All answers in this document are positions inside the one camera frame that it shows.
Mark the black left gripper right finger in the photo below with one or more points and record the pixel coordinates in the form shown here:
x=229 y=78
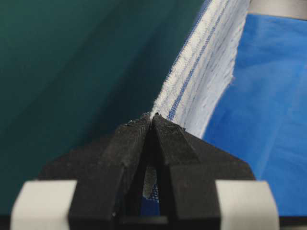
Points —
x=204 y=188

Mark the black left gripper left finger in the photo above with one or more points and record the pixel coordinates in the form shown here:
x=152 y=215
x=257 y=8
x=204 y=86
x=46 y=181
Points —
x=83 y=189

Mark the blue striped white towel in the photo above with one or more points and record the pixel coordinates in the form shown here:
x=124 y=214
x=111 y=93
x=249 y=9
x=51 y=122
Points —
x=204 y=67

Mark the blue table cloth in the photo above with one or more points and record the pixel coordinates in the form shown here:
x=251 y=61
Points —
x=262 y=115

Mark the dark green backdrop curtain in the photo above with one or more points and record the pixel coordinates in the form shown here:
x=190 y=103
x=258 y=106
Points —
x=71 y=71

